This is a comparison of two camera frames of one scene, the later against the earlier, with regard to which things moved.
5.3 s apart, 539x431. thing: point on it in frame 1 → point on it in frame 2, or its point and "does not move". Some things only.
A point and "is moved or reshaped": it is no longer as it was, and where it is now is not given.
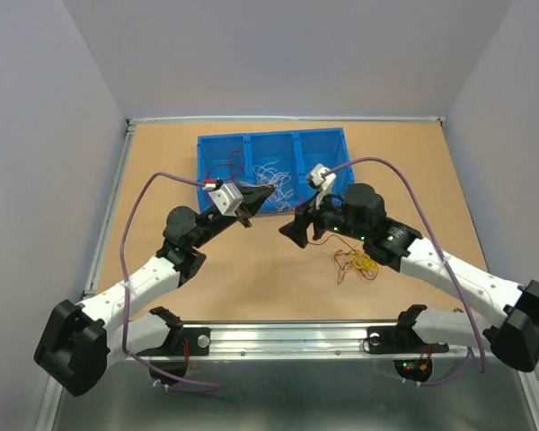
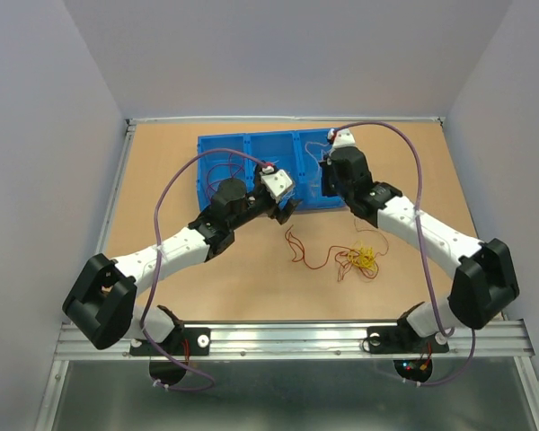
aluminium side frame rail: (90, 283) does not move
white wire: (267, 173) is moved or reshaped
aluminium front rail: (320, 344) does not move
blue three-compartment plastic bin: (280, 159) does not move
